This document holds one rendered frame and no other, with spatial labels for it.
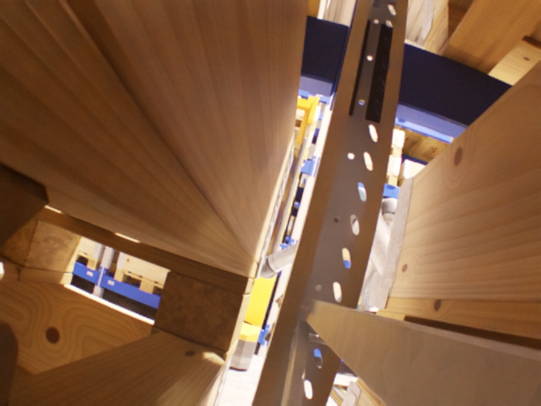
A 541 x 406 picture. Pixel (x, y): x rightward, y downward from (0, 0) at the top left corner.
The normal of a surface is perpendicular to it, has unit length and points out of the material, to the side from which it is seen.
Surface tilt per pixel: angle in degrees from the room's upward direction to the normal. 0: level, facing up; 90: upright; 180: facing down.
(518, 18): 180
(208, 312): 90
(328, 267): 90
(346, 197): 90
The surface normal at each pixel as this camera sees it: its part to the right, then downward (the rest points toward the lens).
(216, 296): 0.01, -0.23
